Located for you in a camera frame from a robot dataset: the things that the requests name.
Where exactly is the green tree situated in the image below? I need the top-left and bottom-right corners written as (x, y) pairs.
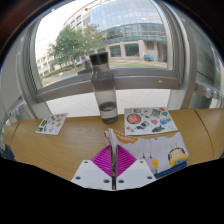
top-left (48, 24), bottom-right (105, 73)

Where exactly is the small colourful sticker sheet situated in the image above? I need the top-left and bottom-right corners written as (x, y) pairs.
top-left (35, 112), bottom-right (69, 136)

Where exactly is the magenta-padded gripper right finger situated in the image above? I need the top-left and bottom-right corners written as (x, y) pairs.
top-left (115, 144), bottom-right (157, 191)

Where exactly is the grey window handle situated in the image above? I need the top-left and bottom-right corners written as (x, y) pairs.
top-left (75, 59), bottom-right (94, 75)

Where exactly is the clear grey drink bottle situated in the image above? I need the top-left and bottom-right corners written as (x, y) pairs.
top-left (88, 51), bottom-right (120, 126)

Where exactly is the white cartoon-print towel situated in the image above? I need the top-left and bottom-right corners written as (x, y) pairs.
top-left (103, 128), bottom-right (190, 191)

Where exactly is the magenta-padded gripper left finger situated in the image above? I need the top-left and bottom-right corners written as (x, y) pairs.
top-left (70, 144), bottom-right (113, 191)

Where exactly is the glass office building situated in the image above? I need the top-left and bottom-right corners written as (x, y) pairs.
top-left (34, 0), bottom-right (168, 78)

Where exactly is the large colourful sticker sheet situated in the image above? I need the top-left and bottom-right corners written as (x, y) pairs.
top-left (123, 106), bottom-right (179, 137)

